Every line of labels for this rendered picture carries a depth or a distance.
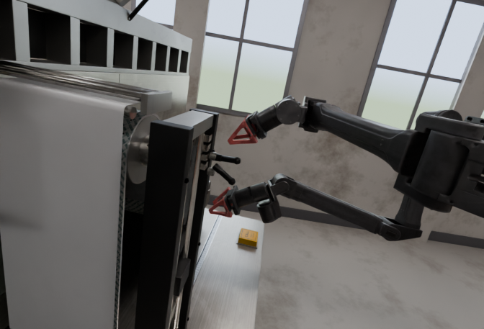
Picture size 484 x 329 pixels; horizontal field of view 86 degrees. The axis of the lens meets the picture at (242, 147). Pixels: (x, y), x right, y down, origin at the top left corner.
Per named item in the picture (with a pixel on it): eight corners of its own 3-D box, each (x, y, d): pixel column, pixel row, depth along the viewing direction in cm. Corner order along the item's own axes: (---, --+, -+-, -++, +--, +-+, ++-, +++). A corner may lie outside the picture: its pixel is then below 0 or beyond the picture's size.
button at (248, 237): (256, 247, 98) (256, 242, 97) (238, 242, 98) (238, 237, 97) (257, 236, 104) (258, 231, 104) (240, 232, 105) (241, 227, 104)
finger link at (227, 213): (216, 212, 91) (240, 205, 89) (211, 224, 84) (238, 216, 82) (208, 196, 90) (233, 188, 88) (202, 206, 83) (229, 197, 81)
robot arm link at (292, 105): (317, 131, 70) (325, 99, 68) (323, 140, 59) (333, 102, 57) (274, 122, 72) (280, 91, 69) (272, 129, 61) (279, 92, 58)
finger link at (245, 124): (238, 147, 76) (266, 133, 73) (233, 155, 69) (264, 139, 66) (225, 127, 74) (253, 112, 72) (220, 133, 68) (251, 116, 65)
